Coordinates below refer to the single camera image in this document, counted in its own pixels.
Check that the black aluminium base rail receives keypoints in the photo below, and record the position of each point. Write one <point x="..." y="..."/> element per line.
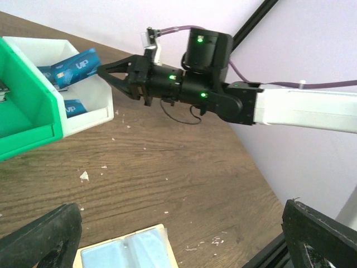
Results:
<point x="274" y="255"/>

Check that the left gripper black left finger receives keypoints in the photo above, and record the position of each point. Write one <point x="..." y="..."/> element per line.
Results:
<point x="49" y="241"/>

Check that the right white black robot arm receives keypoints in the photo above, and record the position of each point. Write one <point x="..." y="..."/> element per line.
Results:
<point x="200" y="83"/>

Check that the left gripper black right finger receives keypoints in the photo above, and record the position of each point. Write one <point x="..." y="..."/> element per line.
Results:
<point x="316" y="240"/>

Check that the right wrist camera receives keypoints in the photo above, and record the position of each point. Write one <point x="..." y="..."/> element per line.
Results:
<point x="151" y="44"/>

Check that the middle green plastic bin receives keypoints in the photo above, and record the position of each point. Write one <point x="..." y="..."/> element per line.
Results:
<point x="30" y="116"/>

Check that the blue card stack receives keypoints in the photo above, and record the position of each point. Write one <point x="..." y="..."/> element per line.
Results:
<point x="50" y="73"/>

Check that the blue credit card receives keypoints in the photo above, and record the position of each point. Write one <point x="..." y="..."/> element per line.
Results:
<point x="74" y="107"/>
<point x="77" y="68"/>

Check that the right black frame post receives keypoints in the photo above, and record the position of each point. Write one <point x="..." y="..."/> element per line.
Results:
<point x="252" y="22"/>

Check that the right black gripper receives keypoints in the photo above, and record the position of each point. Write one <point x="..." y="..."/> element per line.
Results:
<point x="149" y="80"/>

